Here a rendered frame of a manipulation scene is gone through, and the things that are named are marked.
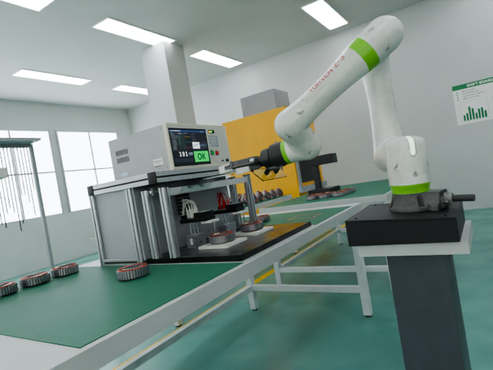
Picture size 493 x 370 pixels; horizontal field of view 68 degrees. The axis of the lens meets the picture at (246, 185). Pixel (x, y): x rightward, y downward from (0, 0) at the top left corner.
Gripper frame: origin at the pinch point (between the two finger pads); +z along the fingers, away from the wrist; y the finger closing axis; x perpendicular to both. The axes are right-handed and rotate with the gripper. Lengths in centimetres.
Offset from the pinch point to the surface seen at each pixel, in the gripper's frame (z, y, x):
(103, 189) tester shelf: 51, -23, 5
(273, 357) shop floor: 35, 59, -99
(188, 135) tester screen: 18.6, 0.7, 21.6
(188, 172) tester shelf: 18.1, -5.2, 3.8
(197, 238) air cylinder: 23.2, -1.4, -24.6
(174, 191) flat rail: 18.6, -15.2, -4.1
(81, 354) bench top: -10, -84, -43
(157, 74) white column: 271, 286, 237
